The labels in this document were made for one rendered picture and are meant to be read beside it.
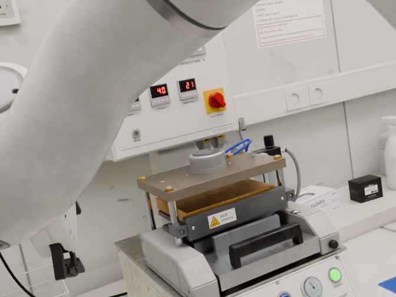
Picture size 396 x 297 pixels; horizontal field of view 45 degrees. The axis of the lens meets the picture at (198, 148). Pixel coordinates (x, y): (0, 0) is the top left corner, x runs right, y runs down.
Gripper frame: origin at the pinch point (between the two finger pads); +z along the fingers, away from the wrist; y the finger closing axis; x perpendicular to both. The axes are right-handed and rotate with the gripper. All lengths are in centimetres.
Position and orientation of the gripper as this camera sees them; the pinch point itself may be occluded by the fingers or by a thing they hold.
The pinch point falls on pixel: (71, 239)
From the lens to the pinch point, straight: 72.1
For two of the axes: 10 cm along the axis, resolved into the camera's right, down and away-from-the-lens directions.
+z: 0.1, 5.7, 8.2
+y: 1.9, 8.0, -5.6
